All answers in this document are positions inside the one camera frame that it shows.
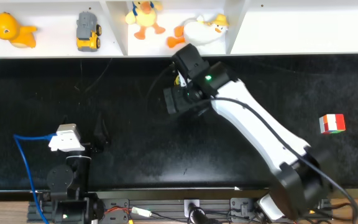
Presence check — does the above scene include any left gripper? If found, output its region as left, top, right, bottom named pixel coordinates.
left=60, top=111, right=111, bottom=154

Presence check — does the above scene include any grey and yellow toy truck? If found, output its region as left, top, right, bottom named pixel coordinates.
left=75, top=11, right=103, bottom=53

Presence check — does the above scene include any yellow rubber duck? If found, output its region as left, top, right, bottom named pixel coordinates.
left=0, top=11, right=39, bottom=49

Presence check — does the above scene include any many-coloured puzzle cube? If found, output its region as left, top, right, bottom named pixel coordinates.
left=319, top=113, right=347, bottom=135

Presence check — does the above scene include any white plush duck yellow hat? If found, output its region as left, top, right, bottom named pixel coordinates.
left=166, top=14, right=230, bottom=49

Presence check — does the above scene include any white shelf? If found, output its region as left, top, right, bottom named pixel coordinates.
left=0, top=0, right=358, bottom=59

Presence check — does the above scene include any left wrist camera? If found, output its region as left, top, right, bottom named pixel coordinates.
left=48, top=123, right=86, bottom=152

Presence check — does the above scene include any blue cable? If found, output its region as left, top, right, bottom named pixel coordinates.
left=12, top=133, right=58, bottom=224

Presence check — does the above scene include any mounting rail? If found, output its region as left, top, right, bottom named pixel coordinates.
left=26, top=197, right=358, bottom=224

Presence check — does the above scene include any black cable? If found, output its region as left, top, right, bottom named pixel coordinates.
left=146, top=63, right=358, bottom=224

